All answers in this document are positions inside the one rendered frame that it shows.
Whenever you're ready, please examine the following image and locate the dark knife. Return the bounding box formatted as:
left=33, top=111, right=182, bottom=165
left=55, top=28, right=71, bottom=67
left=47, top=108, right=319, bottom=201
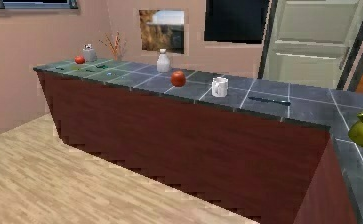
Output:
left=248, top=96, right=292, bottom=107

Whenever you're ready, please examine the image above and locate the grey salt shaker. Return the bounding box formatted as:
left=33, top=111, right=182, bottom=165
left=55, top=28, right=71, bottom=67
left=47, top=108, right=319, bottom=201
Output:
left=82, top=43, right=97, bottom=63

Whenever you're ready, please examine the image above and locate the dark window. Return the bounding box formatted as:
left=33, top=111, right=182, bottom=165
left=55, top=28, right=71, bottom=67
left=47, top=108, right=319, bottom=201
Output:
left=203, top=0, right=271, bottom=45

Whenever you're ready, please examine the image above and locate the white bottle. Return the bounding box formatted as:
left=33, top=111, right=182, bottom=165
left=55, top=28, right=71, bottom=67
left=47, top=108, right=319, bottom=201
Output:
left=156, top=48, right=172, bottom=74

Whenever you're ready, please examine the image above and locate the grey framed window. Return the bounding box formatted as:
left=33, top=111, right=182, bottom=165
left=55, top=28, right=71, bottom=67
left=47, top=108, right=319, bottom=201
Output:
left=0, top=0, right=79, bottom=10

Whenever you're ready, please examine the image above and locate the white mug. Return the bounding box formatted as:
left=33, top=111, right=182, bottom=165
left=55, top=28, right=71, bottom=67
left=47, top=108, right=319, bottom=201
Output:
left=211, top=76, right=229, bottom=98

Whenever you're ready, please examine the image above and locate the pale green room door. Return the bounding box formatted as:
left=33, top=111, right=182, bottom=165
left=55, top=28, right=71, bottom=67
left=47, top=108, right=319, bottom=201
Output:
left=262, top=0, right=363, bottom=90

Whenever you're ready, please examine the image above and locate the framed landscape picture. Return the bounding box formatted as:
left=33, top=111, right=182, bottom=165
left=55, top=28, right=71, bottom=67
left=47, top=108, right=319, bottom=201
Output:
left=138, top=9, right=186, bottom=55

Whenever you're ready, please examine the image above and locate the dark red tiled kitchen counter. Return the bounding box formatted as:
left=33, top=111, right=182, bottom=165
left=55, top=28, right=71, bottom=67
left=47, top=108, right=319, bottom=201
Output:
left=33, top=58, right=363, bottom=224

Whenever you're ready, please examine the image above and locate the orange twig plant vase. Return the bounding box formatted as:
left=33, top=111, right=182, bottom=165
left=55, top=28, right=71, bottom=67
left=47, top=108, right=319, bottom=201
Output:
left=99, top=31, right=127, bottom=62

